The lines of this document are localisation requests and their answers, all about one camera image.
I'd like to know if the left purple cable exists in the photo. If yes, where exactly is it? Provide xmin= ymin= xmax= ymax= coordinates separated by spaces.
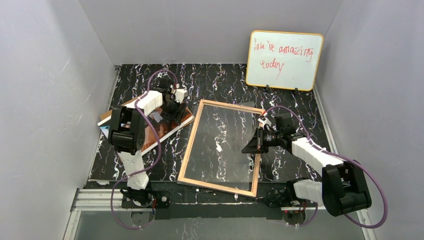
xmin=110 ymin=69 xmax=180 ymax=230

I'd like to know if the brown cardboard backing board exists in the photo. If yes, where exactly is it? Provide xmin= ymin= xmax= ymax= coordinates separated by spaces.
xmin=97 ymin=108 xmax=195 ymax=138

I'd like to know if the printed photo with white border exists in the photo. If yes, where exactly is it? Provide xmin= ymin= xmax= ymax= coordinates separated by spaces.
xmin=97 ymin=108 xmax=195 ymax=156

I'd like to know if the yellow rimmed whiteboard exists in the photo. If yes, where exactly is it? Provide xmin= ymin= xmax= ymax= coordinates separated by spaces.
xmin=245 ymin=30 xmax=324 ymax=92

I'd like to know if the white wooden picture frame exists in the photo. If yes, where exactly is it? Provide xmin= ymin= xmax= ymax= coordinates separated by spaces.
xmin=177 ymin=99 xmax=266 ymax=199

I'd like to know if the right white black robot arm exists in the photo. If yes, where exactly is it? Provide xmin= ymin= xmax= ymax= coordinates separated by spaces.
xmin=241 ymin=113 xmax=372 ymax=217

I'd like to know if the black marble pattern mat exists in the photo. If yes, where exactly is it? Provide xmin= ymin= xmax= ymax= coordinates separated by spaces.
xmin=88 ymin=63 xmax=330 ymax=183

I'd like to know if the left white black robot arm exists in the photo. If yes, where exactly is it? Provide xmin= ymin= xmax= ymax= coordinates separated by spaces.
xmin=108 ymin=77 xmax=187 ymax=207

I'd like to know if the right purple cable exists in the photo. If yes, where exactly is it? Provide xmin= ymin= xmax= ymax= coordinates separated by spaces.
xmin=259 ymin=105 xmax=389 ymax=229

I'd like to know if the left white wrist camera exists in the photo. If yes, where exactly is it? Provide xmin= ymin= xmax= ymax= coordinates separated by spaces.
xmin=173 ymin=88 xmax=188 ymax=104

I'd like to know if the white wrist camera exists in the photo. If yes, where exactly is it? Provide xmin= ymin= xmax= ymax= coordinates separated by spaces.
xmin=258 ymin=114 xmax=272 ymax=131
xmin=173 ymin=88 xmax=188 ymax=104

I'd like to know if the purple cable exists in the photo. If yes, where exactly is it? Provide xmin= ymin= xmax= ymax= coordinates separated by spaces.
xmin=259 ymin=105 xmax=389 ymax=229
xmin=110 ymin=69 xmax=180 ymax=230

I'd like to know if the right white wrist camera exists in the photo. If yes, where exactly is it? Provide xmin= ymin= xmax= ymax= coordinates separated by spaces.
xmin=258 ymin=114 xmax=272 ymax=131

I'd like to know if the aluminium rail base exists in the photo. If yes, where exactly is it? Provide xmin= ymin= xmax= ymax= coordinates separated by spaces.
xmin=63 ymin=182 xmax=376 ymax=240

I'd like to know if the clear plastic sheet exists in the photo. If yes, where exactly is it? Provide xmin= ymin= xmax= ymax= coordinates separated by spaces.
xmin=183 ymin=101 xmax=263 ymax=192

